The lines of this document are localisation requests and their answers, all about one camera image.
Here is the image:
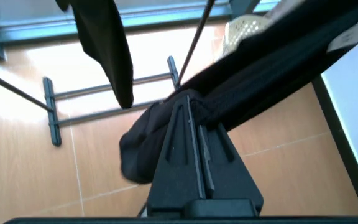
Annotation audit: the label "white laundry basket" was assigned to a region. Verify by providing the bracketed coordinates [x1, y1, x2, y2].
[221, 14, 275, 57]

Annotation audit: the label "black clothes rack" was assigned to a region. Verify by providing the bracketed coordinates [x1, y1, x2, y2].
[0, 0, 217, 147]

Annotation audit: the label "black printed shorts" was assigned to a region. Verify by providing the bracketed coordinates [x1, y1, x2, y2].
[54, 0, 135, 110]

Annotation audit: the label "window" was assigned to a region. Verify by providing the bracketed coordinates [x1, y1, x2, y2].
[0, 0, 281, 62]

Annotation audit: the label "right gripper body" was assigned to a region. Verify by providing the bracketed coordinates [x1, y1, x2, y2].
[323, 9, 358, 56]

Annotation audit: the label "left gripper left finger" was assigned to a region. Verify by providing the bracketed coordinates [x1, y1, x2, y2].
[147, 94, 206, 216]

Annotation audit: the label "black garment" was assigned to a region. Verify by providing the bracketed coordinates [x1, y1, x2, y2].
[119, 0, 358, 185]

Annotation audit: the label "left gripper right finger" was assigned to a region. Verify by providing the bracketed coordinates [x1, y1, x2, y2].
[197, 123, 264, 216]

